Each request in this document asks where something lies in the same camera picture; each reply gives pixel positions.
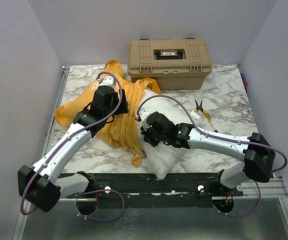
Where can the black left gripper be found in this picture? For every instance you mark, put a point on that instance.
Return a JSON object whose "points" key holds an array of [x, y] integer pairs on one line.
{"points": [[123, 108]]}

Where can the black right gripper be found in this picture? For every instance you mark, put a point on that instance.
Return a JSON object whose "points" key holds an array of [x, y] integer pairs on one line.
{"points": [[146, 131]]}

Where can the white pillow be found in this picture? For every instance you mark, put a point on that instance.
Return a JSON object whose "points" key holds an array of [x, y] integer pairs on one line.
{"points": [[163, 158]]}

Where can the orange Mickey Mouse pillowcase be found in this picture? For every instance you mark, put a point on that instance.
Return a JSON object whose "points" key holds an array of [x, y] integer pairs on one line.
{"points": [[123, 131]]}

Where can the tan plastic toolbox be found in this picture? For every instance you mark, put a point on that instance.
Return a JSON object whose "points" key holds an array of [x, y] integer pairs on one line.
{"points": [[175, 64]]}

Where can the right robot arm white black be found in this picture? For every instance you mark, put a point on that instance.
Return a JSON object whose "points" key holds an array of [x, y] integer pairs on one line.
{"points": [[255, 155]]}

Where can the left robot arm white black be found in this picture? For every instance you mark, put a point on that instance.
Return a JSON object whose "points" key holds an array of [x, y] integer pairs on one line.
{"points": [[37, 184]]}

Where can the yellow black pliers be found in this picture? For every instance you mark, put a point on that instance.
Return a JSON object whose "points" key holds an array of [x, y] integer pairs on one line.
{"points": [[199, 108]]}

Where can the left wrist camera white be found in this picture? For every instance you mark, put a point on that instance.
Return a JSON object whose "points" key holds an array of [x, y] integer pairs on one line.
{"points": [[108, 81]]}

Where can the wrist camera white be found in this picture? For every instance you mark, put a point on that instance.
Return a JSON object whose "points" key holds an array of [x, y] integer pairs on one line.
{"points": [[142, 116], [108, 81]]}

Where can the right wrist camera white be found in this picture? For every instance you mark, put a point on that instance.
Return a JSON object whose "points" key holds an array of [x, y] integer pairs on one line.
{"points": [[142, 116]]}

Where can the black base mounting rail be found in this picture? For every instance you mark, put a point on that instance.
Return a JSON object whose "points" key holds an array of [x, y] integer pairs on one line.
{"points": [[144, 190]]}

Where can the blue red object at wall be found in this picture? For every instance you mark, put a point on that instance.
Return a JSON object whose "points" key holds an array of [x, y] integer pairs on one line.
{"points": [[245, 83]]}

